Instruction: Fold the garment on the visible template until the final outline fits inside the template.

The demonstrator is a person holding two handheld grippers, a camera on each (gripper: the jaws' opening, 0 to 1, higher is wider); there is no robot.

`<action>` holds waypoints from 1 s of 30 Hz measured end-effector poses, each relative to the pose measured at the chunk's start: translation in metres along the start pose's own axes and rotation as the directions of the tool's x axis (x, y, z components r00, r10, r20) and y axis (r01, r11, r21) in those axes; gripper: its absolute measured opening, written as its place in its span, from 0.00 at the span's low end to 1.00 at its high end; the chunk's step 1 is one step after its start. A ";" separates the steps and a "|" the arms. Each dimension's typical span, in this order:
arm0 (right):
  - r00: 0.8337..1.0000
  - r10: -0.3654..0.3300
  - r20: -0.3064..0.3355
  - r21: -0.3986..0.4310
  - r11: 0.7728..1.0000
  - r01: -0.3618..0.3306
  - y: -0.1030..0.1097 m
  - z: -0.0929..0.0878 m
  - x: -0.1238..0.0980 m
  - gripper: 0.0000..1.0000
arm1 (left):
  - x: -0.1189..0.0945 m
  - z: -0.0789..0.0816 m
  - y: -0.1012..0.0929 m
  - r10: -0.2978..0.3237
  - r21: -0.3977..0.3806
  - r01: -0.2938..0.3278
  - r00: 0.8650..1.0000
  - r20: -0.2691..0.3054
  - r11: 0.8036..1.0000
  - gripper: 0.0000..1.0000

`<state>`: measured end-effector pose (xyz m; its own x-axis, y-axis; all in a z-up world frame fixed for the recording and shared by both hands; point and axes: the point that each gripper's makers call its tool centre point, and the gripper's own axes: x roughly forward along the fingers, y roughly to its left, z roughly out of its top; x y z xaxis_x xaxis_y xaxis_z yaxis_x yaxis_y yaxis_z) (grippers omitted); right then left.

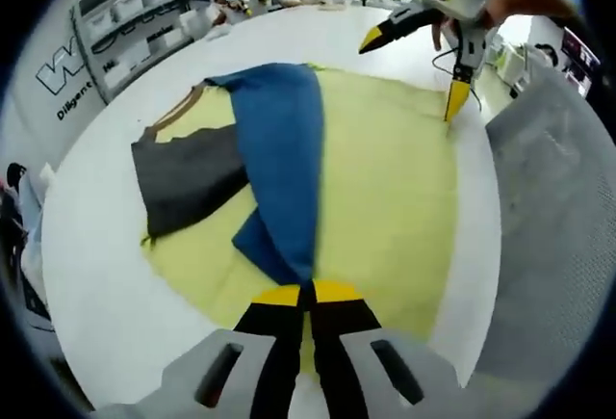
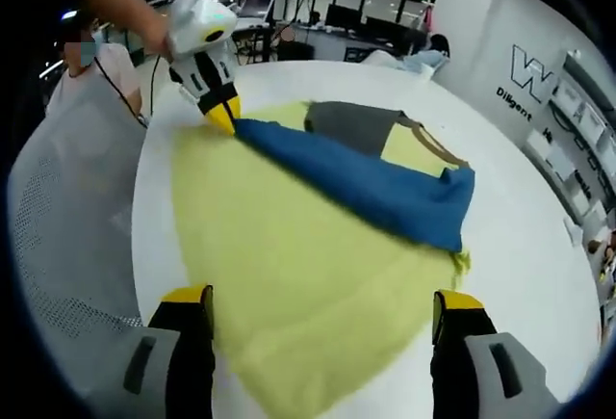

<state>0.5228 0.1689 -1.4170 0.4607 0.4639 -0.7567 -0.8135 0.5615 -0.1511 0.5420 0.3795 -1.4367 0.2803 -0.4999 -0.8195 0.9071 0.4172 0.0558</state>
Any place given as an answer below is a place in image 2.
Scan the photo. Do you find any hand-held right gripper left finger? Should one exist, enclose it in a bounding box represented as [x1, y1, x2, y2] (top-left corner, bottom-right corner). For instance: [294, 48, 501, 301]
[122, 284, 216, 419]

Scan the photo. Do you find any yellow blue grey garment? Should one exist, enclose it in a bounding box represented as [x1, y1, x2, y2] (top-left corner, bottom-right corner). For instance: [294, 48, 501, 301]
[170, 99, 476, 415]

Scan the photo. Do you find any grey metal shelf unit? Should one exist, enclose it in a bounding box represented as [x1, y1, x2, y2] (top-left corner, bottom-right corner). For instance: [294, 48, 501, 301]
[524, 50, 616, 256]

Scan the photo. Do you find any grey mesh office chair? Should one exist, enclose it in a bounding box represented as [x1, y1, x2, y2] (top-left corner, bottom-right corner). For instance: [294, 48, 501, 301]
[9, 76, 145, 391]

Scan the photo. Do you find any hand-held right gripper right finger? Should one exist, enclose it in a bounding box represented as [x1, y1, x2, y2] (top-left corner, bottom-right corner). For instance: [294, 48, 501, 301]
[430, 289, 554, 419]

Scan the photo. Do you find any person's pink shirt torso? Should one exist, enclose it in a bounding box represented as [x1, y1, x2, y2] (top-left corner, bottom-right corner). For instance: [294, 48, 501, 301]
[45, 40, 143, 122]

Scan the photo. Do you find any black computer monitor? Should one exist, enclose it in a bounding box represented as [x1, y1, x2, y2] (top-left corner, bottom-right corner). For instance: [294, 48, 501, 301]
[326, 3, 365, 30]
[366, 14, 410, 39]

